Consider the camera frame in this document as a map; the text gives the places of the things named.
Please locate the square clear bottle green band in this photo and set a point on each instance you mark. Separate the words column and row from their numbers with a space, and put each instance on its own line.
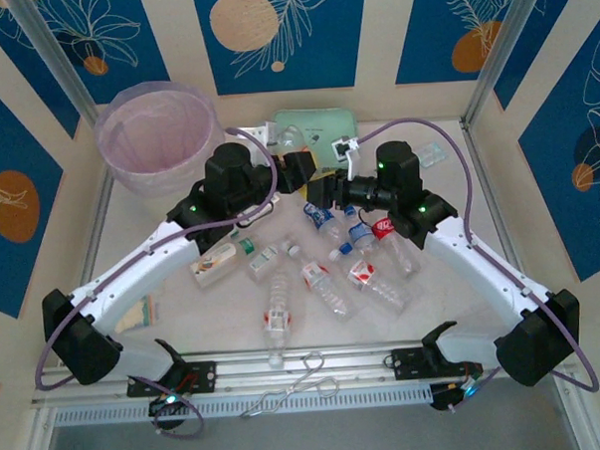
column 263, row 261
column 267, row 206
column 214, row 266

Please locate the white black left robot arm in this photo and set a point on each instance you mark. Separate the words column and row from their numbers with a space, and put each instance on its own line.
column 132, row 262

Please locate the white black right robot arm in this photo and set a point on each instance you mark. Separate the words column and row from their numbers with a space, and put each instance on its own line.
column 471, row 262

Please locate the bin with purple liner bag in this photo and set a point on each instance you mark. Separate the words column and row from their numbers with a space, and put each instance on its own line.
column 127, row 143

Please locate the small clear plastic packet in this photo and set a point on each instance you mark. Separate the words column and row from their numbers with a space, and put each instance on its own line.
column 432, row 154

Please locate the mint green zip pouch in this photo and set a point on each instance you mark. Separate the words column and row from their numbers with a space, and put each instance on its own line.
column 320, row 122

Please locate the small clear bottle blue label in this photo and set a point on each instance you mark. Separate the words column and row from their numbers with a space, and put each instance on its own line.
column 360, row 235

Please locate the clear bottle red label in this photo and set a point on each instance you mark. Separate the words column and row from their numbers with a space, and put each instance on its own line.
column 401, row 255

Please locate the long clear bottle red-white label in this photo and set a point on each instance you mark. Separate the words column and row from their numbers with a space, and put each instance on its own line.
column 277, row 296

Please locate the zip bag with beige contents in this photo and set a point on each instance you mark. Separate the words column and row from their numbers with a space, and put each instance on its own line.
column 139, row 316

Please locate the aluminium frame side rail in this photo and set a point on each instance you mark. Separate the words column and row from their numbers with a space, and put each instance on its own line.
column 487, row 187
column 98, row 219

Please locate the aluminium frame post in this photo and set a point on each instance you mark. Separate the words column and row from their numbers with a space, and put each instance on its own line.
column 53, row 56
column 506, row 46

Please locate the aluminium mounting rail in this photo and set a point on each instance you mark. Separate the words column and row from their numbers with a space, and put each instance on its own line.
column 246, row 372

